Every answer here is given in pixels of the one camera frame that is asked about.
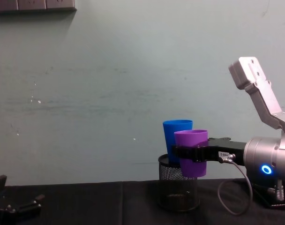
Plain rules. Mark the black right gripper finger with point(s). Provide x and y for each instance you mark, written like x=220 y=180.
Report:
x=191 y=153

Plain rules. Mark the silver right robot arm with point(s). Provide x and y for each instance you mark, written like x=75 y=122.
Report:
x=262 y=152

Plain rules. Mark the grey wall panel strip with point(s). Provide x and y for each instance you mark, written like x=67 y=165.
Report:
x=32 y=4

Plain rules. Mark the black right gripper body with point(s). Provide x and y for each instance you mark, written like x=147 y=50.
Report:
x=236 y=150

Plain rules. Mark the purple plastic cup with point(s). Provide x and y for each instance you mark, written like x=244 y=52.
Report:
x=191 y=139

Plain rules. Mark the blue plastic cup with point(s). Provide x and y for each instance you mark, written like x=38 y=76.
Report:
x=171 y=136

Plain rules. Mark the black table cloth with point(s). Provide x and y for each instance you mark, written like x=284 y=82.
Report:
x=109 y=204

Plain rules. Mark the black mesh pen holder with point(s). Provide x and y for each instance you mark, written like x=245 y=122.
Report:
x=173 y=173

